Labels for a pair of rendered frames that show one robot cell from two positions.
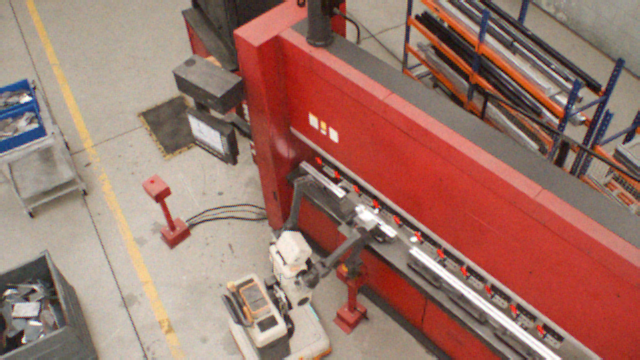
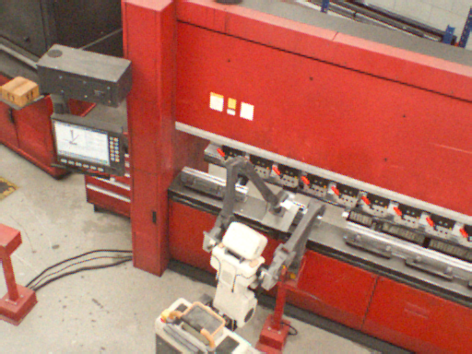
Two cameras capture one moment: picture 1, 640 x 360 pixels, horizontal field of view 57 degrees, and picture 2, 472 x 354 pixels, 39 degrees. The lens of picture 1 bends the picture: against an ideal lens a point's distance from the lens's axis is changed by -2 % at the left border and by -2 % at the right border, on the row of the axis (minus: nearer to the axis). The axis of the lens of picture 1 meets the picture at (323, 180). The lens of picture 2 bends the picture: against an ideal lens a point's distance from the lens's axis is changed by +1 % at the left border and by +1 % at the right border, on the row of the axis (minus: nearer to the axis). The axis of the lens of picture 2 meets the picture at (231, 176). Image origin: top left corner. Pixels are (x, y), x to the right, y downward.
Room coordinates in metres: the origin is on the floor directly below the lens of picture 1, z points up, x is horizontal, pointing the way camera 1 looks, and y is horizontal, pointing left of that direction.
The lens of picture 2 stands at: (0.01, 1.60, 4.08)
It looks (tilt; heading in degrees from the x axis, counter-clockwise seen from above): 41 degrees down; 331
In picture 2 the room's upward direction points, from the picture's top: 5 degrees clockwise
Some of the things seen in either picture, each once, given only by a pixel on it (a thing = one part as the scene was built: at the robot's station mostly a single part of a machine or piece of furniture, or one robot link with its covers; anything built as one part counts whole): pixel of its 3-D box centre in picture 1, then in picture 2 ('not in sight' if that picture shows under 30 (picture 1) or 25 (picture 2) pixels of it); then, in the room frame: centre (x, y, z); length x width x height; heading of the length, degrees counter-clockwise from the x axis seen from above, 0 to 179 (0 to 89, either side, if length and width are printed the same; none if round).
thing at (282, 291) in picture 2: (352, 294); (280, 303); (2.38, -0.18, 0.39); 0.05 x 0.05 x 0.54; 43
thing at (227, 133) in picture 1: (215, 134); (91, 143); (3.29, 0.83, 1.42); 0.45 x 0.12 x 0.36; 50
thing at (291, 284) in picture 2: (352, 271); (287, 269); (2.38, -0.18, 0.75); 0.20 x 0.16 x 0.18; 43
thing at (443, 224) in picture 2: (477, 273); (441, 222); (2.01, -0.99, 1.26); 0.15 x 0.09 x 0.17; 41
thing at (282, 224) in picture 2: (357, 225); (280, 215); (2.64, -0.24, 1.00); 0.26 x 0.18 x 0.01; 131
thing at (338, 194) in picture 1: (322, 182); (214, 184); (3.15, 0.01, 0.92); 0.50 x 0.06 x 0.10; 41
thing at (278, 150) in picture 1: (301, 126); (172, 128); (3.59, 0.16, 1.15); 0.85 x 0.25 x 2.30; 131
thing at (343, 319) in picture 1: (349, 315); (273, 335); (2.36, -0.16, 0.06); 0.25 x 0.20 x 0.12; 133
